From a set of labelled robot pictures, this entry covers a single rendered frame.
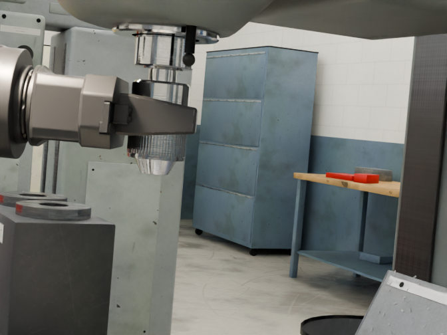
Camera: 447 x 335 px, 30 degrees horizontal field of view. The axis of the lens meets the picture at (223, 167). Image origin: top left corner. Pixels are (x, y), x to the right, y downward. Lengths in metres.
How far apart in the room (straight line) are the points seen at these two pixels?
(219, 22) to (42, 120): 0.15
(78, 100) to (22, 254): 0.36
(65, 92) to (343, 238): 7.24
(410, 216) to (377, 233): 6.43
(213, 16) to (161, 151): 0.11
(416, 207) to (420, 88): 0.14
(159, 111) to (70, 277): 0.39
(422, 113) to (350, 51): 7.01
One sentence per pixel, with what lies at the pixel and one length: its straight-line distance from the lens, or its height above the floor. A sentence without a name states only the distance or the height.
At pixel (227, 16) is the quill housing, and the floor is 1.32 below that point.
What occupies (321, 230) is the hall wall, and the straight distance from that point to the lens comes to 8.14.
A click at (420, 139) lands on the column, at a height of 1.24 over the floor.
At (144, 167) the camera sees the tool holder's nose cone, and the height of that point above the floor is 1.20.
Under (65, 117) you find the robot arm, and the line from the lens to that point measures 0.64.
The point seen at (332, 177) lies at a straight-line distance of 6.70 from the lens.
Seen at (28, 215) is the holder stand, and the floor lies 1.11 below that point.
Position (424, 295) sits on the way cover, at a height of 1.07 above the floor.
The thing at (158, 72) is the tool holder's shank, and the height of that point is 1.28.
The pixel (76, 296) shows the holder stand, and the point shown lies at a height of 1.03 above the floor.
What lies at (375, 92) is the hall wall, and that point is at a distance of 7.57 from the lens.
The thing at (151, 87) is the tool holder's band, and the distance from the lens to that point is 0.65.
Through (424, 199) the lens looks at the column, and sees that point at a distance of 0.96.
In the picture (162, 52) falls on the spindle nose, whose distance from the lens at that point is 0.65.
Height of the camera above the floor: 1.24
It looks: 3 degrees down
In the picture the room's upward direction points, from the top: 5 degrees clockwise
